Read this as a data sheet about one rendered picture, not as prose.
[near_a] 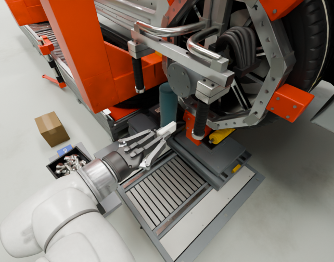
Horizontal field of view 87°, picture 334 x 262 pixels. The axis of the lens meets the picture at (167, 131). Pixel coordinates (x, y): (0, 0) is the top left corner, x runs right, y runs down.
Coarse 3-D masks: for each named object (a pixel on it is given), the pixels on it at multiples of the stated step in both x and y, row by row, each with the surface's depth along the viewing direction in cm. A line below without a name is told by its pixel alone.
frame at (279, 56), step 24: (192, 0) 64; (240, 0) 49; (168, 24) 74; (264, 24) 47; (264, 48) 50; (288, 48) 49; (288, 72) 51; (264, 96) 57; (216, 120) 82; (240, 120) 69
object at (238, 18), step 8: (232, 16) 77; (240, 16) 75; (248, 16) 73; (232, 24) 79; (240, 24) 76; (256, 32) 73; (256, 40) 74; (264, 56) 75; (264, 64) 77; (256, 72) 81; (264, 72) 78; (240, 80) 89; (248, 80) 86
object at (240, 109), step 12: (204, 0) 70; (192, 12) 75; (228, 24) 66; (180, 36) 83; (228, 48) 74; (252, 72) 69; (240, 84) 75; (228, 96) 96; (240, 96) 77; (252, 96) 91; (216, 108) 89; (228, 108) 87; (240, 108) 82
